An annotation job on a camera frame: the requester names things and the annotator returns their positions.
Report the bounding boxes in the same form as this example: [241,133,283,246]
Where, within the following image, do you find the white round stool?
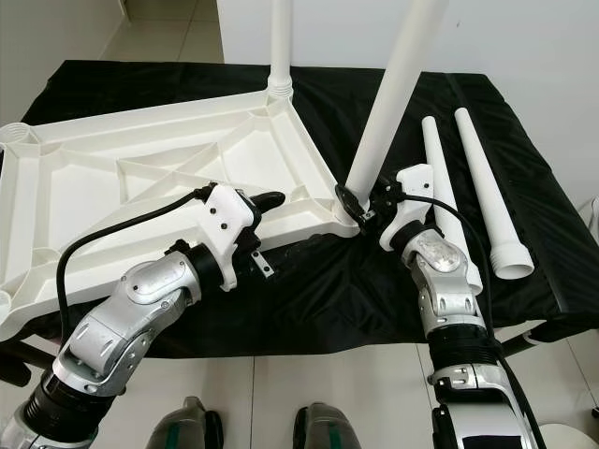
[538,426,599,449]

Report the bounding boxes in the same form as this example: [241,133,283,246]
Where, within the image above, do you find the grey robot left foot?
[150,398,226,449]

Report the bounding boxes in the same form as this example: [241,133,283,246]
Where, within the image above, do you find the grey robot foot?
[292,402,371,449]
[150,398,226,449]

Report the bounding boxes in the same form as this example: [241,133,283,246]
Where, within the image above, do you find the grey robot right foot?
[292,402,371,449]

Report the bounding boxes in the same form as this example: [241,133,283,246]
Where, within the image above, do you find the white plastic children table top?
[0,86,361,342]

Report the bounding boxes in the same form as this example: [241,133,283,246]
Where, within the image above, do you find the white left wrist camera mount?
[195,182,258,286]

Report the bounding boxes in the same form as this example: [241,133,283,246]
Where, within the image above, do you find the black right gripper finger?
[332,181,368,220]

